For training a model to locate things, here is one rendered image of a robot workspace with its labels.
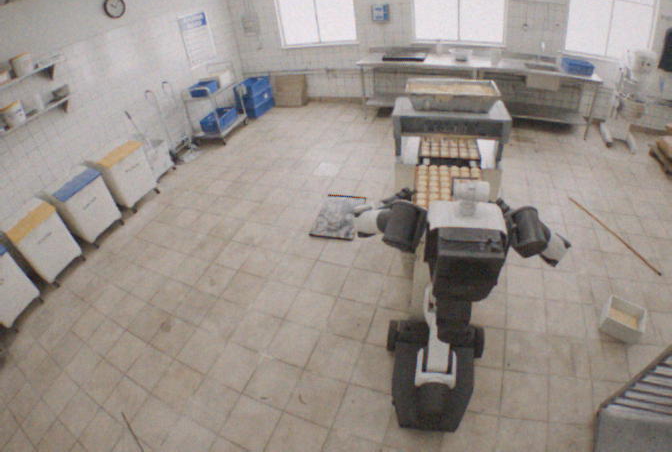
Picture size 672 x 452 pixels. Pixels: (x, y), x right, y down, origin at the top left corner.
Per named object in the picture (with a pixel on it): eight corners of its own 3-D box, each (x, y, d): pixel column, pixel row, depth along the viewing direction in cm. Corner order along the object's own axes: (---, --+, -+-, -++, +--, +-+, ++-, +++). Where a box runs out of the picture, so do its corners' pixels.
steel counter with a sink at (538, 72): (361, 119, 487) (353, 39, 415) (373, 103, 538) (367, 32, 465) (588, 141, 367) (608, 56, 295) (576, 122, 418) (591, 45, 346)
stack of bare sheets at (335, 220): (352, 241, 275) (351, 238, 273) (308, 236, 287) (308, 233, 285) (366, 199, 321) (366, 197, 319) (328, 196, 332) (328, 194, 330)
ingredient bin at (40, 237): (57, 294, 251) (11, 238, 206) (36, 277, 272) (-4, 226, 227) (91, 259, 290) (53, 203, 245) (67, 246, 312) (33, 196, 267)
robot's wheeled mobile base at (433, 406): (473, 436, 136) (489, 420, 116) (378, 427, 149) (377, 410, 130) (473, 337, 185) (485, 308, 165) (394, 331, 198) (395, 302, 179)
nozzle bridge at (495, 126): (398, 141, 233) (396, 97, 213) (496, 145, 214) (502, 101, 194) (393, 163, 208) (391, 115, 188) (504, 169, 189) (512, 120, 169)
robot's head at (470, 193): (485, 212, 97) (490, 189, 92) (455, 210, 100) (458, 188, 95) (483, 200, 102) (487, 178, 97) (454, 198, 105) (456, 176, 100)
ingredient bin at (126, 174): (134, 217, 345) (106, 163, 299) (110, 208, 369) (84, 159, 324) (165, 191, 383) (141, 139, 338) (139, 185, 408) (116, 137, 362)
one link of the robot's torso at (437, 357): (454, 379, 143) (465, 287, 150) (415, 375, 148) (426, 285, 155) (451, 369, 158) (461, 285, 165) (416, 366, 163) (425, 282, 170)
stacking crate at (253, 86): (252, 87, 578) (250, 77, 566) (270, 86, 565) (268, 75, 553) (234, 98, 534) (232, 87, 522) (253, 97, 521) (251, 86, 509)
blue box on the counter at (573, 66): (567, 72, 346) (568, 62, 337) (560, 67, 368) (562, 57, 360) (593, 76, 333) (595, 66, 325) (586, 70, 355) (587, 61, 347)
